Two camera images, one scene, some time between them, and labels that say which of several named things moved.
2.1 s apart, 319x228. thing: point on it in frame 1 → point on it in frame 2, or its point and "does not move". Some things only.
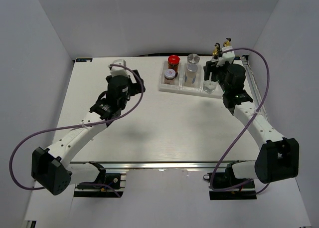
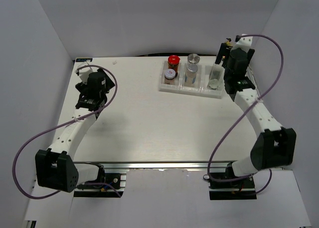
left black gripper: (135, 88) → (108, 84)
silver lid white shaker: (193, 58) does not move
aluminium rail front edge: (208, 165) does not move
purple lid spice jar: (169, 76) does not move
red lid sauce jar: (173, 61) does not move
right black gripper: (210, 66) → (225, 51)
